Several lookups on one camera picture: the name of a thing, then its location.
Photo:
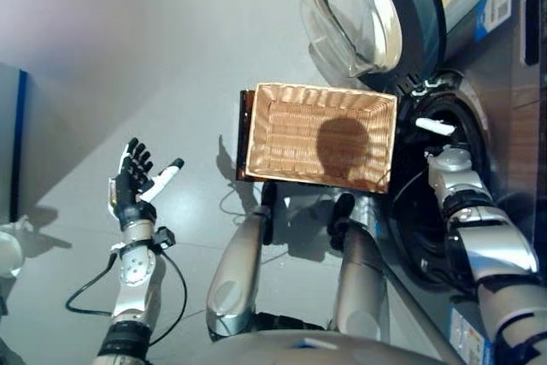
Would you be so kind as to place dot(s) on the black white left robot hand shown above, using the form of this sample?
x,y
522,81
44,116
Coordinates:
x,y
128,190

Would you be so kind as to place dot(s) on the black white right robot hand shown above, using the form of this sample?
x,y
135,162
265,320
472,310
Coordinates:
x,y
433,125

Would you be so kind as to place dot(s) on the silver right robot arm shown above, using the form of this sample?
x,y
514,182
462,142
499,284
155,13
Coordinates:
x,y
491,241

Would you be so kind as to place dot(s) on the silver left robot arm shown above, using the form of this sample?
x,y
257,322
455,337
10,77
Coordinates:
x,y
134,271

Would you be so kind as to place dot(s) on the grey front-load washing machine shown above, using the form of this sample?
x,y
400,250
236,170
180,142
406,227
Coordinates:
x,y
513,125

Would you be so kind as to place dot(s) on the round glass washing machine door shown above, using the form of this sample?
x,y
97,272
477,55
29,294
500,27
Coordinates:
x,y
363,27

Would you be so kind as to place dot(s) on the grey cabinet with dark edge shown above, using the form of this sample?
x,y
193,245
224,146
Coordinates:
x,y
13,143

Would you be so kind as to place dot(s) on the blue white energy label sticker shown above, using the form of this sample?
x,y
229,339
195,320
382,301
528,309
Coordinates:
x,y
495,6

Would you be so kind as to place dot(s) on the white rounded object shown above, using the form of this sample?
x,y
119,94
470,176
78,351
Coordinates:
x,y
8,254

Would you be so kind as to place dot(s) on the silver left robot leg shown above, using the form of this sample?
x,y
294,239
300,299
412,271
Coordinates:
x,y
237,271

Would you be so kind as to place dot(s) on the silver robot leg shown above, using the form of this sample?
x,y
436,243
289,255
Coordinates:
x,y
359,284
237,271

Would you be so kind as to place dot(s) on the woven wicker basket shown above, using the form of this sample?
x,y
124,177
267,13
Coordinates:
x,y
290,143

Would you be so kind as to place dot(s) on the silver right robot leg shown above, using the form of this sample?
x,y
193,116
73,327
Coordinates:
x,y
359,284

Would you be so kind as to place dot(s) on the grey robot torso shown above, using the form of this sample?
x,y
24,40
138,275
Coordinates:
x,y
320,350

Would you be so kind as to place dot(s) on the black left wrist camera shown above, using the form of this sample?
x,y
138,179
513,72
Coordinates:
x,y
164,237

